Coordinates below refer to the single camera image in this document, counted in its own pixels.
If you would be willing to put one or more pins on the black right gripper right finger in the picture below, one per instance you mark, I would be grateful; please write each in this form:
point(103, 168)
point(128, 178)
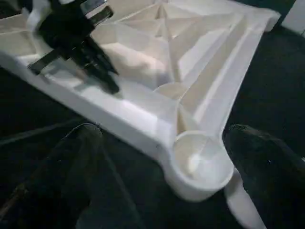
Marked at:
point(274, 186)

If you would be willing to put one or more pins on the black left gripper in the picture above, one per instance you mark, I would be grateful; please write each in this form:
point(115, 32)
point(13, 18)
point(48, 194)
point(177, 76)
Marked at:
point(64, 28)

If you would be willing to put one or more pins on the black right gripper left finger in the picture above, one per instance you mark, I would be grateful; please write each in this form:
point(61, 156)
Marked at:
point(59, 186)

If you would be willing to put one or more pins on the white plastic table leg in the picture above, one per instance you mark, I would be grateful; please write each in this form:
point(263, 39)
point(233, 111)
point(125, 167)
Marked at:
point(240, 205)

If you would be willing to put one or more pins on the white plastic table top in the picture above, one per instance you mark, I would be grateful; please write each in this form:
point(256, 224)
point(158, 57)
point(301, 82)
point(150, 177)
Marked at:
point(143, 71)

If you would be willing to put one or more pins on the black mat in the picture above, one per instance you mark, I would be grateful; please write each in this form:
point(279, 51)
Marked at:
point(274, 83)

